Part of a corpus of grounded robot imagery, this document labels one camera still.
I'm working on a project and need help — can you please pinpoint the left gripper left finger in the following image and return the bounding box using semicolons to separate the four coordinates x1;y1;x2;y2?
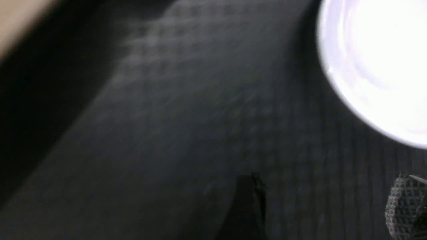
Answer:
215;173;268;240

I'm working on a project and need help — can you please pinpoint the black serving tray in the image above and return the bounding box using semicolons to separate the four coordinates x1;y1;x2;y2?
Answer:
1;0;426;240

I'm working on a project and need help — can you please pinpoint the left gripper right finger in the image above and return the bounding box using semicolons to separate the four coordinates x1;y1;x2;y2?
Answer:
385;173;427;240

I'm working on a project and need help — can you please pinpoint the white square sauce dish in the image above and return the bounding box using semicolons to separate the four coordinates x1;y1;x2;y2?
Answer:
316;0;427;149

